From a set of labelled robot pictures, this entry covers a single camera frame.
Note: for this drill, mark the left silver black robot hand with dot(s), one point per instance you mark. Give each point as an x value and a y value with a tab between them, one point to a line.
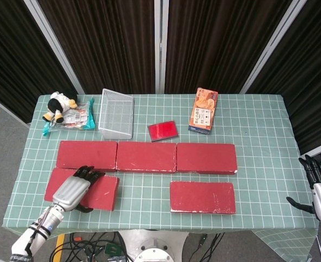
70	191

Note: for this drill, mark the red brick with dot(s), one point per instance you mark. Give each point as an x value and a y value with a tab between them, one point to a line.
86	154
206	158
145	157
103	193
202	196

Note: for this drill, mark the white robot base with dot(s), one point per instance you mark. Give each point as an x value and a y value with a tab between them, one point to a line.
154	245

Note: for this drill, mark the green circuit board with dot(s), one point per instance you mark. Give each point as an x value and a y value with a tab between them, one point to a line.
112	249

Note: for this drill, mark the clear plastic snack bag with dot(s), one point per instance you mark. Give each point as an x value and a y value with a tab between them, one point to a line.
77	118

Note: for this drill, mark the green checked tablecloth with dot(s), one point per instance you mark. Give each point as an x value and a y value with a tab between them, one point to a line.
261	152

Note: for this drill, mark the black white plush penguin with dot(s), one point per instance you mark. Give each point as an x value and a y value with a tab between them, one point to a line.
58	106

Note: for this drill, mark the flat red card case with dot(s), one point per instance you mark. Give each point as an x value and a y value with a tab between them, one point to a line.
163	131

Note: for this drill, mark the orange biscuit box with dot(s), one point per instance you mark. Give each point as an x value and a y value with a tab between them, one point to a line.
203	112

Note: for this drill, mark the grey metal partition post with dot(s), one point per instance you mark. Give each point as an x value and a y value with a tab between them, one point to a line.
160	46
54	46
272	46

